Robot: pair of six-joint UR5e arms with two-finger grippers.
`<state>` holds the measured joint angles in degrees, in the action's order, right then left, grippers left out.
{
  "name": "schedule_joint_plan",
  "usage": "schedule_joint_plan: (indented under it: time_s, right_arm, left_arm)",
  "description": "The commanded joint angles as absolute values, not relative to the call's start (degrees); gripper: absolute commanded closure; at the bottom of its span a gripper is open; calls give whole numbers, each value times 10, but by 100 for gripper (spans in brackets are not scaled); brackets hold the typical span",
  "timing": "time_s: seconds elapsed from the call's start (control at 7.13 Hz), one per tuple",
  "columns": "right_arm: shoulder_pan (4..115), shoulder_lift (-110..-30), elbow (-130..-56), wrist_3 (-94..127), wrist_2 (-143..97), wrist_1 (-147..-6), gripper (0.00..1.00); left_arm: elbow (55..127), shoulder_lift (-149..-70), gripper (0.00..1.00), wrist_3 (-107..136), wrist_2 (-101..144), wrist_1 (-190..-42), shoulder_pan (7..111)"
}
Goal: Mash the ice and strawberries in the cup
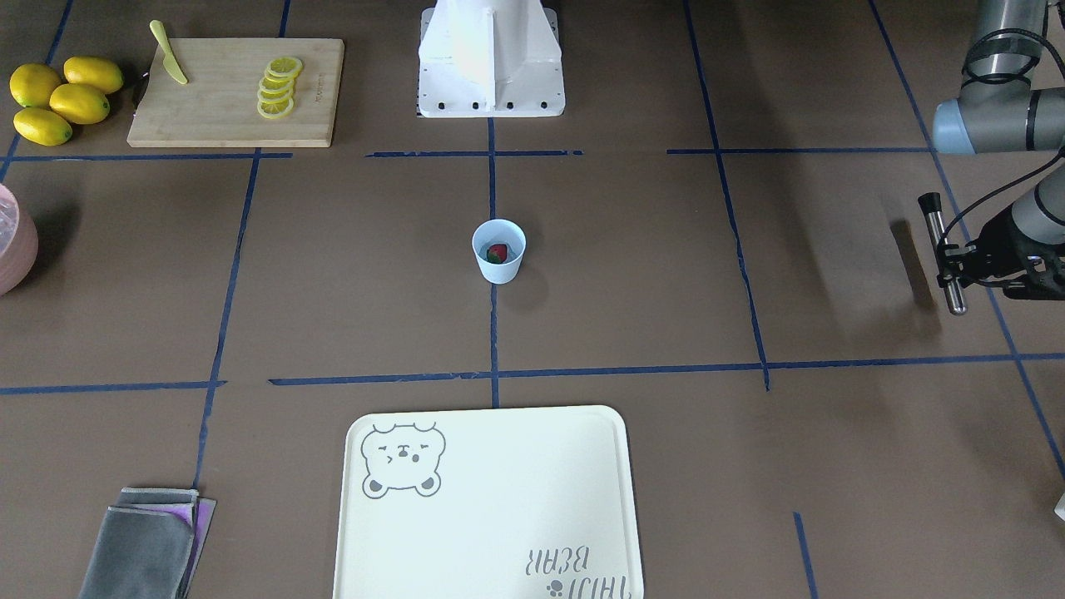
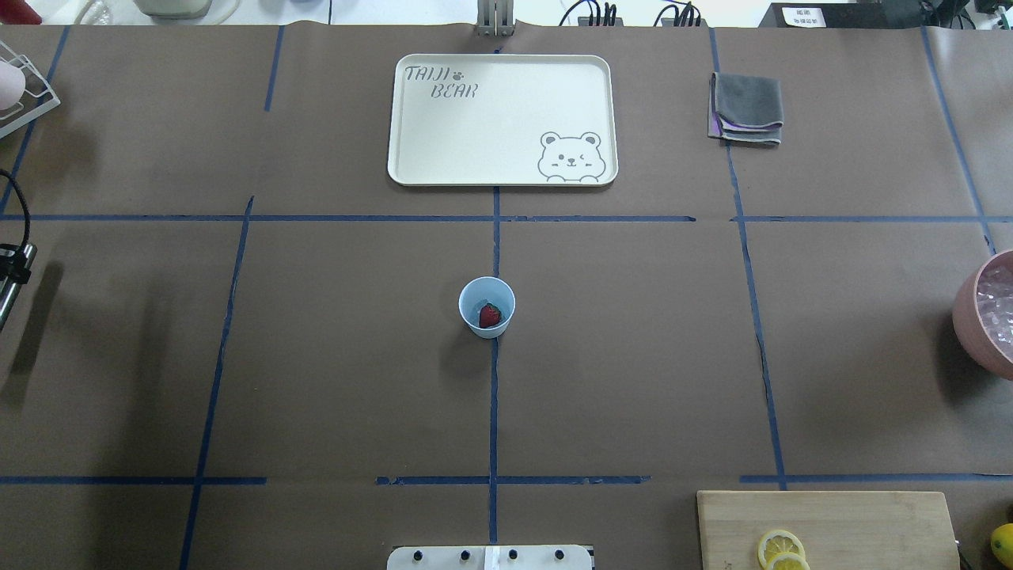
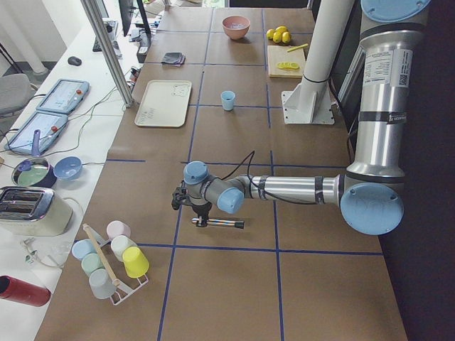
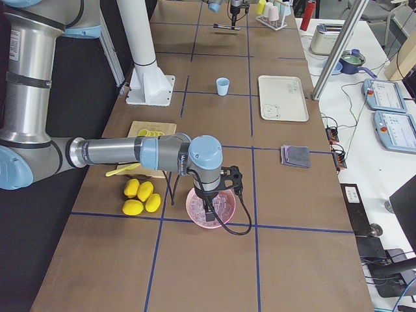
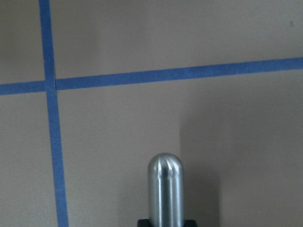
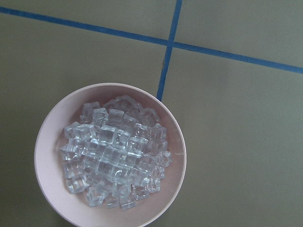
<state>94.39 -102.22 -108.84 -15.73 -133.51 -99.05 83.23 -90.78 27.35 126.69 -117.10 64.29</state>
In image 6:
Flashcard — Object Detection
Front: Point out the pile of clear ice cubes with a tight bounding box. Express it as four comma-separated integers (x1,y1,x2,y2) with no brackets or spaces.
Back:
60,95,172,210

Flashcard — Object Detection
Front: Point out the pink bowl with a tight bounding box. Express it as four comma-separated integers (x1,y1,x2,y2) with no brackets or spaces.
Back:
34,83,187,227

